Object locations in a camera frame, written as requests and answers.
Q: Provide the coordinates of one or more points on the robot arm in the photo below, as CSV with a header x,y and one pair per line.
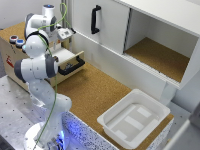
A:
x,y
35,68

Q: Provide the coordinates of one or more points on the white plastic box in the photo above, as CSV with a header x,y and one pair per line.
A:
x,y
135,120

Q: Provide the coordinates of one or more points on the blue button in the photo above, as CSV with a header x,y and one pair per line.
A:
x,y
20,42

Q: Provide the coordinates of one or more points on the green button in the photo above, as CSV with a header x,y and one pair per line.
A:
x,y
23,47

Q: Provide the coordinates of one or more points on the white cabinet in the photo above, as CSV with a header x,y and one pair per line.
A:
x,y
166,13

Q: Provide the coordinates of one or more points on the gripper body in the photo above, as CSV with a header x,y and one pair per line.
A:
x,y
65,33

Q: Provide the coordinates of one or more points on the white sliding door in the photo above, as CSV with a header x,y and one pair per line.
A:
x,y
111,23

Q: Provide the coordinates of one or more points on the wooden drawer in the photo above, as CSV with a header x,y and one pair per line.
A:
x,y
66,56

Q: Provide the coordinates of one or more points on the red button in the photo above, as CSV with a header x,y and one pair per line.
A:
x,y
13,38

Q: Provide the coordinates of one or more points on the wooden drawer box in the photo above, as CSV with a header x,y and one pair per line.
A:
x,y
10,53

